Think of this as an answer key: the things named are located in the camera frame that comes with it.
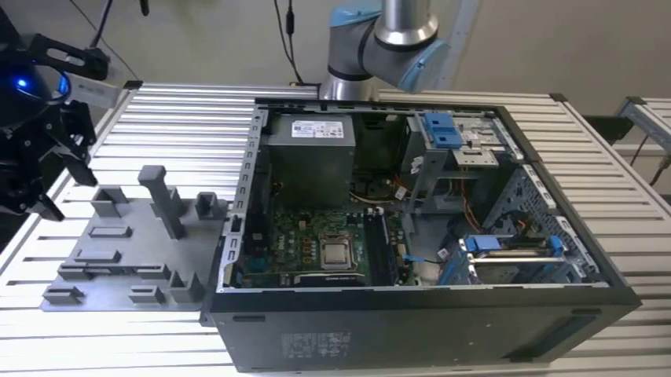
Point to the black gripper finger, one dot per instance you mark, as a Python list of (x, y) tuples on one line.
[(80, 133), (21, 173)]

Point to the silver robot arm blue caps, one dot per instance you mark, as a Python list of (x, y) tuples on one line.
[(362, 51)]

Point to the black table corner cap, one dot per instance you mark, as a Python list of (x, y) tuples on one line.
[(133, 84), (637, 100), (560, 97)]

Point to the grey plastic parts rack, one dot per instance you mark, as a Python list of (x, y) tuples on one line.
[(132, 235)]

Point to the black hanging object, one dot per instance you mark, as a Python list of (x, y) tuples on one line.
[(145, 7)]

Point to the black case fan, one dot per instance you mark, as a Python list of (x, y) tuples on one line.
[(260, 204)]

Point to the grey power supply unit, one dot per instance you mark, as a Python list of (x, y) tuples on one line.
[(310, 173)]

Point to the green motherboard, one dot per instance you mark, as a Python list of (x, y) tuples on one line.
[(294, 225)]

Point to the CPU socket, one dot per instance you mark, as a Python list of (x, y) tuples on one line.
[(336, 236)]

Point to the silver CPU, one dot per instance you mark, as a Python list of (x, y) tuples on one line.
[(336, 256)]

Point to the black graphics card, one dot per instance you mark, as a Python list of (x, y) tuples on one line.
[(330, 278)]

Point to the grey metal drive cage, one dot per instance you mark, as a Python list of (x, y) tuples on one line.
[(436, 176)]

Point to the black open PC case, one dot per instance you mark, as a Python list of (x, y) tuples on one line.
[(368, 334)]

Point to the hard disk in blue carrier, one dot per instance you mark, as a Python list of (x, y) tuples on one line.
[(482, 242)]

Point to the black object beside table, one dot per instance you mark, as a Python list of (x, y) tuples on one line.
[(606, 127)]

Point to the aluminium side table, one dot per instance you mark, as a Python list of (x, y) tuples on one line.
[(648, 118)]

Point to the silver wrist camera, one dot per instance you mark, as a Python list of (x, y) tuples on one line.
[(97, 93)]

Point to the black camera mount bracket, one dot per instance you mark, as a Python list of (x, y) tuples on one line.
[(40, 47)]

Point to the silver drive bracket plate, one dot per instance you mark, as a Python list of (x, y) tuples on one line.
[(474, 158)]

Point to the pale wall trunking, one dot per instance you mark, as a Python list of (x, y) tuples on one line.
[(464, 47)]

